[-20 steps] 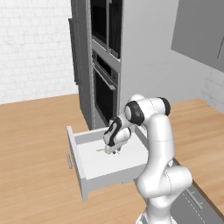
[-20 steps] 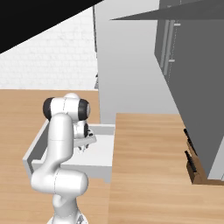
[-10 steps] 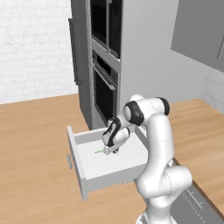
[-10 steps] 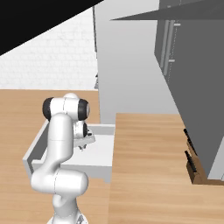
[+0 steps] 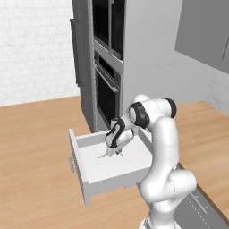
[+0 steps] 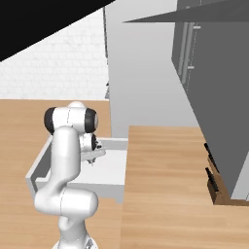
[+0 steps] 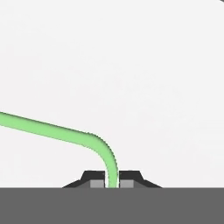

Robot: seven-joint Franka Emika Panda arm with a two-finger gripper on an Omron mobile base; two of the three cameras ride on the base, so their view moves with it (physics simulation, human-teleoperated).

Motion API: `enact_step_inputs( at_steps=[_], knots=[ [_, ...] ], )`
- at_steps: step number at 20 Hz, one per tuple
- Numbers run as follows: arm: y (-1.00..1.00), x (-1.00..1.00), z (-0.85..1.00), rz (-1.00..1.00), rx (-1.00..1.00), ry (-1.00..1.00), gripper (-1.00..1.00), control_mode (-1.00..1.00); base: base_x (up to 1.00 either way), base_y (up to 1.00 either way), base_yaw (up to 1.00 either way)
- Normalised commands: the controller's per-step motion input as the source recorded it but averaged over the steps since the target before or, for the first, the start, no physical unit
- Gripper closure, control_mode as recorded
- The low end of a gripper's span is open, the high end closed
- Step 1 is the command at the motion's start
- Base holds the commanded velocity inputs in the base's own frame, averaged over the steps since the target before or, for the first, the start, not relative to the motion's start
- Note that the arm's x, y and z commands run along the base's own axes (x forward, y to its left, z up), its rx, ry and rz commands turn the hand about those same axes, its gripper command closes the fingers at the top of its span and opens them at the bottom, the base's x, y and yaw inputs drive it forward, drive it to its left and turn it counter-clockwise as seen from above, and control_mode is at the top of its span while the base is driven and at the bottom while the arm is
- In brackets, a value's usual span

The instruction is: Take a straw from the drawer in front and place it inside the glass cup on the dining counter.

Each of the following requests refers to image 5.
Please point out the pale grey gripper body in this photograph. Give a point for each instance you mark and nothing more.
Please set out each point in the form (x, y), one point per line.
(112, 150)

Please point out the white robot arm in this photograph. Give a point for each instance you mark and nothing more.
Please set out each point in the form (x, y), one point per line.
(165, 155)

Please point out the green straw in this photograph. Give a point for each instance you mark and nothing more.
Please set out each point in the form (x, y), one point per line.
(101, 156)

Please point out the white open drawer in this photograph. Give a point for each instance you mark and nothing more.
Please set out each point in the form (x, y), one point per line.
(116, 167)

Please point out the black built-in oven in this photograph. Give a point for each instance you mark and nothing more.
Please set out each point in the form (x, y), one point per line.
(106, 95)

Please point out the grey tall oven cabinet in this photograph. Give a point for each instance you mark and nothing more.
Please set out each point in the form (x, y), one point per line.
(86, 89)

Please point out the dark grey base cabinet front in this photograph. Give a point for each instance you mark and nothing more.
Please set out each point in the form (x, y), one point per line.
(205, 214)

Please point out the black microwave oven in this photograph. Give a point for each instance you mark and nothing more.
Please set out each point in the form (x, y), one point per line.
(108, 23)

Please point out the grey wall cupboard door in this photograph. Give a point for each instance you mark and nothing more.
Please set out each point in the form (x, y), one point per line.
(202, 32)

